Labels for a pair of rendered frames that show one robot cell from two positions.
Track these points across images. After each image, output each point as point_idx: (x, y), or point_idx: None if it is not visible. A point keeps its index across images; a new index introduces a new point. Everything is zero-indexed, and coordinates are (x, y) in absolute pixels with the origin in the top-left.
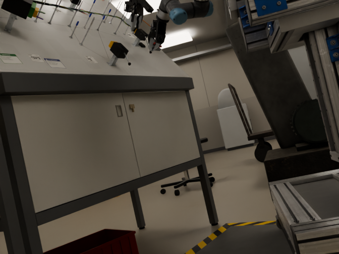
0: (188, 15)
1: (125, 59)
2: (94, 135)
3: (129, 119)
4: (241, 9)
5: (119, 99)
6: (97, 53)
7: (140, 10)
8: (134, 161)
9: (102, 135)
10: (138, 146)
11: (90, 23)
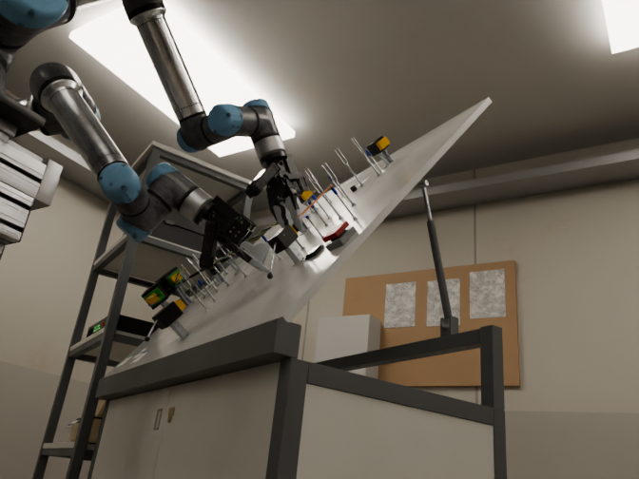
0: (124, 218)
1: (222, 315)
2: (128, 455)
3: (163, 435)
4: None
5: (164, 397)
6: (203, 318)
7: (279, 190)
8: None
9: (133, 458)
10: None
11: None
